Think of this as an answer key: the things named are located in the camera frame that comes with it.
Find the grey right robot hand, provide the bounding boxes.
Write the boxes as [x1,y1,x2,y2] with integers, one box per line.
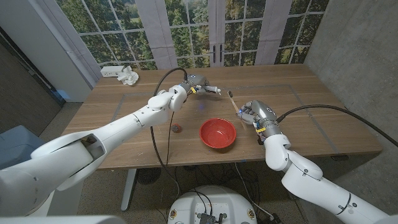
[236,100,281,139]

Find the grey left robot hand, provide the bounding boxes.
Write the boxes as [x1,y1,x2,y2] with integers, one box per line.
[180,73,219,96]

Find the white green toothpaste tube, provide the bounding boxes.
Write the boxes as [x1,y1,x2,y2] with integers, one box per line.
[201,85,222,95]

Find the wooden toothbrush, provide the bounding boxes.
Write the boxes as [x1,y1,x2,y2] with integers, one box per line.
[228,90,247,130]

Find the red bowl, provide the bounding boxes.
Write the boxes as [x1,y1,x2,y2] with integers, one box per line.
[198,117,237,149]

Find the printed window backdrop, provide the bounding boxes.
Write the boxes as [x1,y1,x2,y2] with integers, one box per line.
[55,0,330,71]

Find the crumpled white tissue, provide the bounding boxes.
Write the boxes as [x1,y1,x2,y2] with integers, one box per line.
[117,65,139,86]

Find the white power strip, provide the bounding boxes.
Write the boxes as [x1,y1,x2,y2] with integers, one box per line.
[99,65,126,78]

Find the white robot torso base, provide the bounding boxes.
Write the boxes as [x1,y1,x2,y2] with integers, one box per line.
[167,185,258,224]

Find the round black floor fan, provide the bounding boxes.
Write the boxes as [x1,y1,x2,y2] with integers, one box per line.
[136,167,162,186]

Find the white table leg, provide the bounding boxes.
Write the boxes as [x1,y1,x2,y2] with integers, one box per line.
[120,168,137,212]

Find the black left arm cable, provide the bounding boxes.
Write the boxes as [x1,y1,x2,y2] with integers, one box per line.
[150,67,189,203]

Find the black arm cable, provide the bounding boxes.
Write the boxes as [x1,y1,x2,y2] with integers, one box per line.
[276,105,398,149]
[150,67,189,203]

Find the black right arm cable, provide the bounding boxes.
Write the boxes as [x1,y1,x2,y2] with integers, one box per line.
[276,105,398,149]

